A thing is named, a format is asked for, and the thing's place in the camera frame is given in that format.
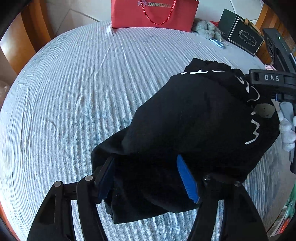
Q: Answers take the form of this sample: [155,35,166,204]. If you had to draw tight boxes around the black t-shirt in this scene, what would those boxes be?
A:
[91,59,280,224]

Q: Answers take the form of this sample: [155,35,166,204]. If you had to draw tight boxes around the white gloved right hand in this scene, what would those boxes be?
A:
[277,110,296,152]

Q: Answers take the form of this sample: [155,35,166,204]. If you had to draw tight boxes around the dark green gift box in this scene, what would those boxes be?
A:
[218,9,264,56]

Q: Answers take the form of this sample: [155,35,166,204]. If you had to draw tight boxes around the grey plush toy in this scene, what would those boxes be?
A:
[192,18,223,41]

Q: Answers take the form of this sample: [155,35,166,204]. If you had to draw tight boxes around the red paper gift bag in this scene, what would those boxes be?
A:
[111,0,199,32]

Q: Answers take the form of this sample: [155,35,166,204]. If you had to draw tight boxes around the striped floral bed sheet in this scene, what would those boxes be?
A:
[1,22,290,240]

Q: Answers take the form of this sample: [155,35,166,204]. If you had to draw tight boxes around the blue handled scissors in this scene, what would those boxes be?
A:
[209,38,228,48]

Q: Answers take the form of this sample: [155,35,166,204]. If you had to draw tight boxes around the wooden bed frame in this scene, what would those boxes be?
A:
[1,0,55,74]

